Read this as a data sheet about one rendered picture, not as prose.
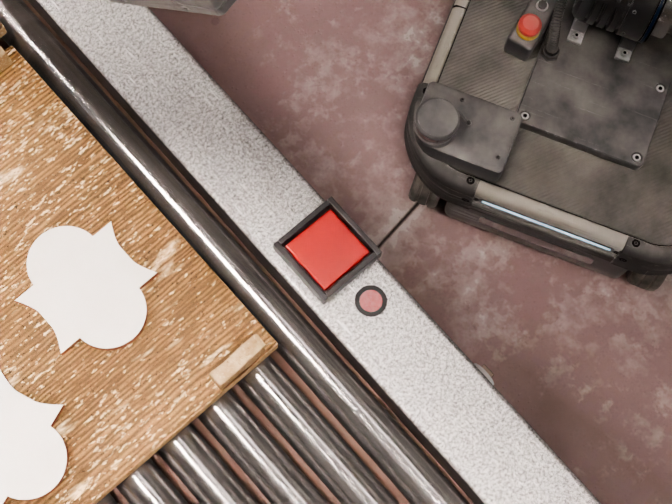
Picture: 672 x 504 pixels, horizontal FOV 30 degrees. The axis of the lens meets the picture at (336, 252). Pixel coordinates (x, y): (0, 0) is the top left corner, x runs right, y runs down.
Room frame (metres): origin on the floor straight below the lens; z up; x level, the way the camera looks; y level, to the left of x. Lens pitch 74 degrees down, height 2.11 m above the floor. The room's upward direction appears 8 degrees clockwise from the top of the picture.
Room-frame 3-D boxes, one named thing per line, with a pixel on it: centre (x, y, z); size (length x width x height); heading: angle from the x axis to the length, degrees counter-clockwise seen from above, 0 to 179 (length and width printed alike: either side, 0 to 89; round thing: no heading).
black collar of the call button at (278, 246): (0.34, 0.01, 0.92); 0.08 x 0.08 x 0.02; 49
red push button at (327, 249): (0.34, 0.01, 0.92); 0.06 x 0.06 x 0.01; 49
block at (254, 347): (0.21, 0.08, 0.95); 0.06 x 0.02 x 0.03; 140
